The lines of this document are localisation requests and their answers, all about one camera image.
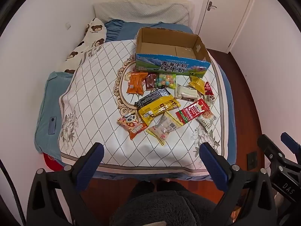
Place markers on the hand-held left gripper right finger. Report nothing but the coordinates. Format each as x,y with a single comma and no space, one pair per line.
214,167

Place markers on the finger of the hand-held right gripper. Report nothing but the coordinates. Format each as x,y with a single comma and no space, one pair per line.
270,147
291,143

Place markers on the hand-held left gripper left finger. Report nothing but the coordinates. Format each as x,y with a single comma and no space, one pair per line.
90,163

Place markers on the cookie snack packet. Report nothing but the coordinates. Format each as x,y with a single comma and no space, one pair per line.
207,120

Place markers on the orange panda snack packet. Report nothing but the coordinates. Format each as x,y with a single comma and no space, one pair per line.
131,124

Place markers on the large yellow snack packet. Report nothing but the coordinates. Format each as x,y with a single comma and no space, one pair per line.
160,109

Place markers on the colourful candy bag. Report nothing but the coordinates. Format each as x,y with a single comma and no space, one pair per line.
165,81

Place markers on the printed cardboard box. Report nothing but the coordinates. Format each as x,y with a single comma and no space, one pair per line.
169,66

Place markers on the red cloth item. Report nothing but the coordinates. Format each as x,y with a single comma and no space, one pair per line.
53,163

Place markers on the blue phone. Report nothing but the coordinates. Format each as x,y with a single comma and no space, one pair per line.
52,125

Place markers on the person's legs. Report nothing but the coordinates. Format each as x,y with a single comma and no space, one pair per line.
164,207

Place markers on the yellow clear snack packet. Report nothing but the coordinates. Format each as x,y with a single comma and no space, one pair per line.
163,128

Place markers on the bed with blue sheet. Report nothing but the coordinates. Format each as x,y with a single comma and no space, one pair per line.
47,113

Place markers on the small white green snack packet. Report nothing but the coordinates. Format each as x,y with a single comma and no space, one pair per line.
209,99

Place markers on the white diamond printed blanket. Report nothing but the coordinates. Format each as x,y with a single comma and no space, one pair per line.
94,87

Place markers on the red cone snack packet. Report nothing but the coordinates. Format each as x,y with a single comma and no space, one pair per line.
208,88

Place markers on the small yellow snack packet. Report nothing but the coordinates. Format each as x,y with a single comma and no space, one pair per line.
197,84

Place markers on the black snack packet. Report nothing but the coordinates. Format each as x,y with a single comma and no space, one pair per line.
152,97

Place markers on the dark red snack packet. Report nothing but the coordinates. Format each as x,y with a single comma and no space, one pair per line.
150,82

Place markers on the bear print pillow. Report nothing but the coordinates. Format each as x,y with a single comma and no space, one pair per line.
87,44

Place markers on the blue ruffled pillow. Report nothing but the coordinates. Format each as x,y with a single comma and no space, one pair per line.
117,29

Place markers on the white door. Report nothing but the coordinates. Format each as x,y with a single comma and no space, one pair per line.
225,11

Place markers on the white pillow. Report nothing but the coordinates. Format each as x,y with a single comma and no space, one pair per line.
141,10

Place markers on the white wall outlet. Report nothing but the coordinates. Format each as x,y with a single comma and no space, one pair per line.
68,26

